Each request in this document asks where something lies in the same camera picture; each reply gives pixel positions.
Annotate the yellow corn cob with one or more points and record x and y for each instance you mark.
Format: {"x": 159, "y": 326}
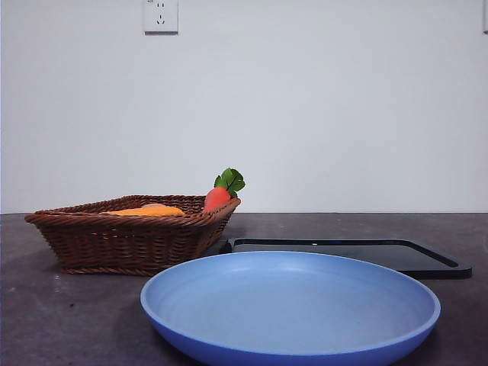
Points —
{"x": 148, "y": 211}

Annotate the blue round plate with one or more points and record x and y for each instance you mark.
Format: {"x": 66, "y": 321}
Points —
{"x": 289, "y": 305}

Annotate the brown wicker basket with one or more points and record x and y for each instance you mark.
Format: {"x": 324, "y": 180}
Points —
{"x": 126, "y": 244}

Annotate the orange carrot with green leaves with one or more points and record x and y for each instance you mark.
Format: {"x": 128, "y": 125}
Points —
{"x": 216, "y": 198}

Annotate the black rectangular tray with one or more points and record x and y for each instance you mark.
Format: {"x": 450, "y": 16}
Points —
{"x": 419, "y": 263}

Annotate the white wall socket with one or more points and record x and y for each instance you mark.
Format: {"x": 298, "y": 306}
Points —
{"x": 161, "y": 17}

